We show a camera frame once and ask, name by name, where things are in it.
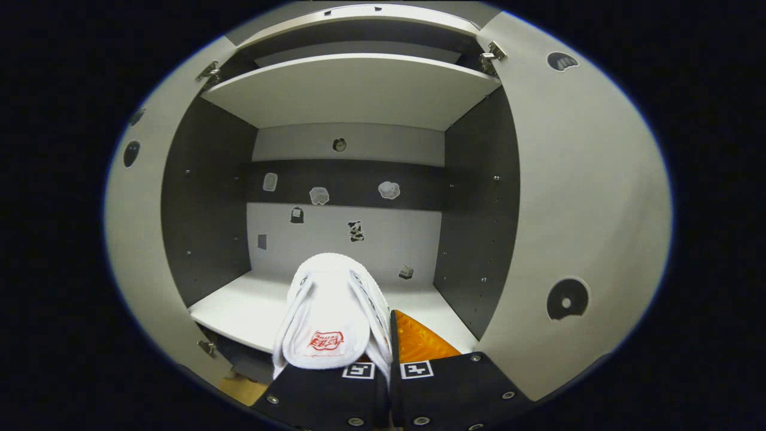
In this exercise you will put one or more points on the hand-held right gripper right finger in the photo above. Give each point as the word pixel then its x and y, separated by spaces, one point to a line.
pixel 449 395

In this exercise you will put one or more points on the white cabinet drawer front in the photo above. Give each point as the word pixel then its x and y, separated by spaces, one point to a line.
pixel 359 12

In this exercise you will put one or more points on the white shoe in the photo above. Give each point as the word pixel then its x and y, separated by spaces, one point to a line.
pixel 329 311

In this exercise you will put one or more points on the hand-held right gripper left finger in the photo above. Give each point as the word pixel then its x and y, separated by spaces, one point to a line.
pixel 323 395

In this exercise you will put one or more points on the white shoe cabinet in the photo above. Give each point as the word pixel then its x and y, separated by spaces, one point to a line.
pixel 359 90

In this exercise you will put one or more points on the white shoe cabinet door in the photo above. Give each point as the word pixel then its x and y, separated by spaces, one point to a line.
pixel 574 209
pixel 143 239

